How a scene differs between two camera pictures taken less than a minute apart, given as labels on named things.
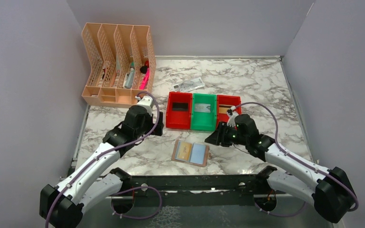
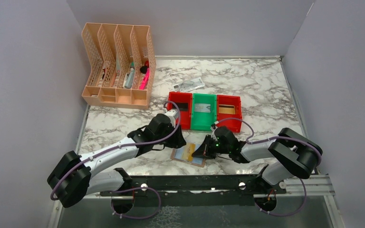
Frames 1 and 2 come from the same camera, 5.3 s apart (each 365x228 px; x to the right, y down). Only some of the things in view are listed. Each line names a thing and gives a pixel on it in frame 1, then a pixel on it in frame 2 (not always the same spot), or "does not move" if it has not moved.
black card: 180,106 does not move
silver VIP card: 202,108 does not move
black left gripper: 157,125 to 176,138
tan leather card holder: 191,153 does not move
